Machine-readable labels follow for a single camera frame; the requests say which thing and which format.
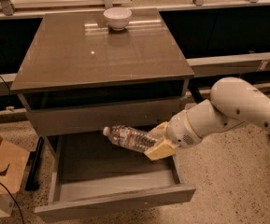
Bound white ceramic bowl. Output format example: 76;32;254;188
104;7;132;31

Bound black left base leg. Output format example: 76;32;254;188
25;137;44;191

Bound black right base leg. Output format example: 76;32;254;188
188;80;204;104

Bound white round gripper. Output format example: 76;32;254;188
144;110;202;161

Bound open grey middle drawer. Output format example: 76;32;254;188
35;133;195;223

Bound grey window frame rail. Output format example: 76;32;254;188
0;0;270;98

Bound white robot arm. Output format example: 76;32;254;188
145;77;270;161

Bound grey drawer cabinet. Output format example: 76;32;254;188
9;7;195;161

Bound black cable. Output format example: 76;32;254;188
0;167;26;224

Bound black base leg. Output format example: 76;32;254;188
188;80;204;104
25;137;44;191

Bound brown cardboard box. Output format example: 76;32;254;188
0;135;30;217

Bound closed grey upper drawer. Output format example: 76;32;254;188
26;98;180;136

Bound clear plastic water bottle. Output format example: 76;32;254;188
103;125;157;153

